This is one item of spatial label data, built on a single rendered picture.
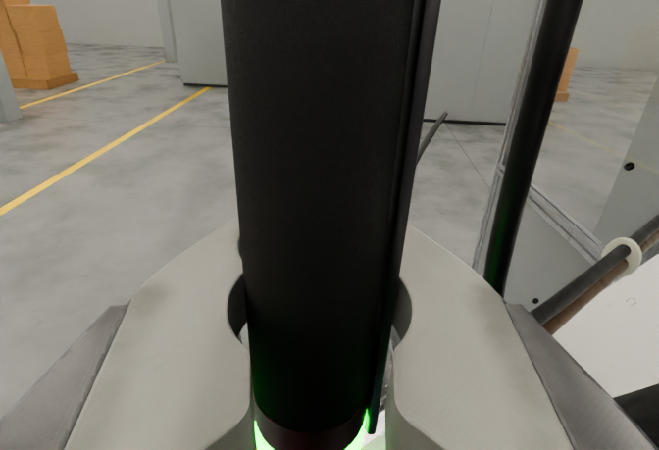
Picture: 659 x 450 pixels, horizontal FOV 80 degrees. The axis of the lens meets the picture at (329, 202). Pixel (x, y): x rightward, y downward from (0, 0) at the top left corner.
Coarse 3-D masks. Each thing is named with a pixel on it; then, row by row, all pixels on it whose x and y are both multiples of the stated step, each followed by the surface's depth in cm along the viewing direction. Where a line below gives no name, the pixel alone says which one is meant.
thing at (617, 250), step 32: (576, 0) 11; (544, 32) 12; (544, 64) 12; (544, 96) 13; (544, 128) 13; (512, 160) 14; (512, 192) 14; (512, 224) 15; (608, 256) 29; (640, 256) 30; (576, 288) 26; (544, 320) 23
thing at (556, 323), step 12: (648, 240) 34; (624, 264) 31; (612, 276) 29; (588, 288) 28; (600, 288) 28; (576, 300) 26; (588, 300) 27; (564, 312) 25; (576, 312) 26; (552, 324) 24; (564, 324) 25
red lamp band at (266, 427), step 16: (256, 416) 11; (352, 416) 10; (272, 432) 10; (288, 432) 10; (304, 432) 10; (320, 432) 10; (336, 432) 10; (352, 432) 11; (288, 448) 10; (304, 448) 10; (320, 448) 10; (336, 448) 10
